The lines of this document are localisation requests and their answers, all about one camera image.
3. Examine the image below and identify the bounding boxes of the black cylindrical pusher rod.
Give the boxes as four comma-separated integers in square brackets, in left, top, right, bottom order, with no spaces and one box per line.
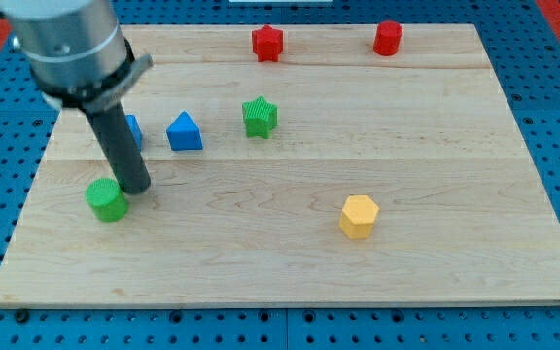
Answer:
[84,103,151,194]

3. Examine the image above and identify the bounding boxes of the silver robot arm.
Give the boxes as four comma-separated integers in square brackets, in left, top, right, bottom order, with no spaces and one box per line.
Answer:
[0,0,153,194]

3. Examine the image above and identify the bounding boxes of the green star block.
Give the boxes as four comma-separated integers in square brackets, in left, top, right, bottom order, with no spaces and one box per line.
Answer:
[242,95,278,139]

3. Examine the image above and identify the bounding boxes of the red star block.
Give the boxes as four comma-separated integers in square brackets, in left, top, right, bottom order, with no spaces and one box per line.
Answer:
[251,24,284,62]

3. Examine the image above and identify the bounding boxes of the blue cube block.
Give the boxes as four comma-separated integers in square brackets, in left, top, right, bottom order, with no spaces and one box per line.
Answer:
[125,114,143,151]

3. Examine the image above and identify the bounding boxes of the blue triangle block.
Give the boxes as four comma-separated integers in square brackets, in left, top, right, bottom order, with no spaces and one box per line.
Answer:
[166,111,203,151]

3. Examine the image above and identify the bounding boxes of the green cylinder block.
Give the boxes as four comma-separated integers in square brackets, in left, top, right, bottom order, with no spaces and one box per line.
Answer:
[85,178,128,223]

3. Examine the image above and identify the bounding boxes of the wooden board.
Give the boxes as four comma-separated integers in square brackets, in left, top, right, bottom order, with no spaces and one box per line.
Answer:
[0,24,560,309]

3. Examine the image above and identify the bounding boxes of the yellow hexagon block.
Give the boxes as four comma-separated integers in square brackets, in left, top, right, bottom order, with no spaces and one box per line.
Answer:
[338,195,380,240]

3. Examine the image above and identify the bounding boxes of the red cylinder block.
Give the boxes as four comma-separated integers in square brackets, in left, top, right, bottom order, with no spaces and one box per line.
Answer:
[373,20,403,56]

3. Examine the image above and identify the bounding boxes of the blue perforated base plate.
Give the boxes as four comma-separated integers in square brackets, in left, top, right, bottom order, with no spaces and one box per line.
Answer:
[0,0,560,349]

